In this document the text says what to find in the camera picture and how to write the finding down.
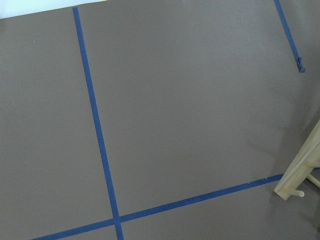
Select wooden dish rack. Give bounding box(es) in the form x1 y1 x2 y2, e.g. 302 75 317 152
273 122 320 201

